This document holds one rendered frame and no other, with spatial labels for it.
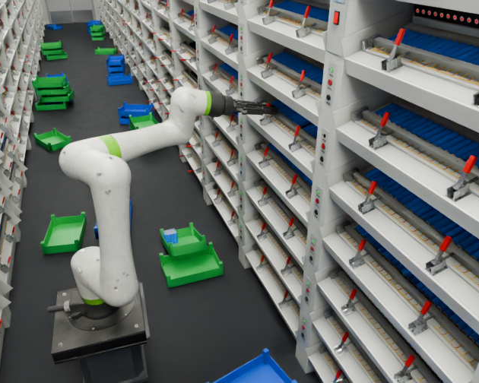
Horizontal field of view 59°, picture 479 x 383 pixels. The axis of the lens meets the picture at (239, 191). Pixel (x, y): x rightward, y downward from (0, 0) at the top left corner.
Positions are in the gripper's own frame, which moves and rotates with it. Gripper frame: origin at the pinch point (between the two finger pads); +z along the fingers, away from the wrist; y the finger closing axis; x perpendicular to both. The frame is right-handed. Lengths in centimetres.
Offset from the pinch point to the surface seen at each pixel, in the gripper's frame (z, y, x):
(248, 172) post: 5.7, -15.9, -36.2
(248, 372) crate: -5, 46, -98
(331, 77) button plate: -9, 50, 25
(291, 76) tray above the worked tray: 0.0, 12.1, 16.5
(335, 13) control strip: -13, 49, 41
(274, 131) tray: 0.2, 8.6, -6.1
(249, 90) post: -2.4, -15.9, 3.2
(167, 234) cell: -19, -49, -92
